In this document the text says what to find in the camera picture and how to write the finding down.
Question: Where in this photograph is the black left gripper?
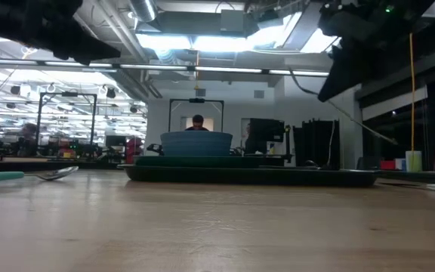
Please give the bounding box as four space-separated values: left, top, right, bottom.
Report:
0 0 122 66

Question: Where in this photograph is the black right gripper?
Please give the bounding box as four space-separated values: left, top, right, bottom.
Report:
317 0 435 102

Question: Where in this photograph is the blue plastic bowl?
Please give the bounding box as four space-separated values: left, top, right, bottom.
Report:
159 131 233 157

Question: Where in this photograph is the dark green serving tray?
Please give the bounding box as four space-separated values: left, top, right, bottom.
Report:
118 163 380 188

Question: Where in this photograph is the long horizontal light bar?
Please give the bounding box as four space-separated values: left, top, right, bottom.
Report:
0 57 330 76

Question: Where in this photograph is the black folding screen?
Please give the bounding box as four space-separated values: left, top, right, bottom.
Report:
292 119 341 170

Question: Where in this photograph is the black monitor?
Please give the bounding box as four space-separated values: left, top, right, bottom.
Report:
248 118 285 155

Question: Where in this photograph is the person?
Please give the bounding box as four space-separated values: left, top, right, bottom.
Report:
19 122 39 156
184 114 211 132

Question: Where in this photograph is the red background object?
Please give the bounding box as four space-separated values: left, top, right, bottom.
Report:
125 136 143 164

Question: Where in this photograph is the pale yellow container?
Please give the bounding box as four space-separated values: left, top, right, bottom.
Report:
405 150 423 173

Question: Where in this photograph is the bright ceiling light panel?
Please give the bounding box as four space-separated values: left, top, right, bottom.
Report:
136 32 255 53

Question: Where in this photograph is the grey ceiling box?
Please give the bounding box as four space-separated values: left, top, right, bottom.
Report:
220 9 245 33

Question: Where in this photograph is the black gantry frame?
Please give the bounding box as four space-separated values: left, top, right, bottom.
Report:
168 97 225 133
37 91 97 148

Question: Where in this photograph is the grey hanging cable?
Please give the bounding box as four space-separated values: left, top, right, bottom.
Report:
288 67 399 147

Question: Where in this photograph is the silver ventilation duct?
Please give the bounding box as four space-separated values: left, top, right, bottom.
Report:
128 0 159 23

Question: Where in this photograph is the yellow hanging cord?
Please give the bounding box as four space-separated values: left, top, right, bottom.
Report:
409 32 417 153

